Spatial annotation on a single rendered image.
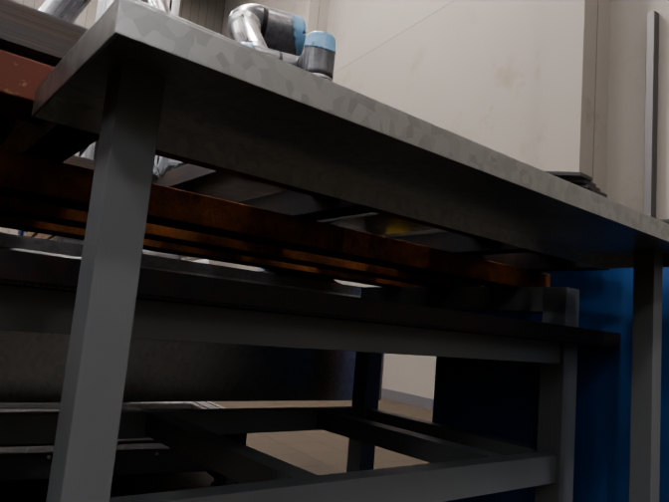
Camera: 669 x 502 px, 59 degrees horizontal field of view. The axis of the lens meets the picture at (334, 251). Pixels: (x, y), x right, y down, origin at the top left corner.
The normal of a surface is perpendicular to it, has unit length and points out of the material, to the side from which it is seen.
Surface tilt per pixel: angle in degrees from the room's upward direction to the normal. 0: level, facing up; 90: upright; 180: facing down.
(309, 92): 90
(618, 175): 90
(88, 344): 90
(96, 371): 90
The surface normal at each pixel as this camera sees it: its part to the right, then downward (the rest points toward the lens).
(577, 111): -0.84, -0.14
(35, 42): 0.63, -0.05
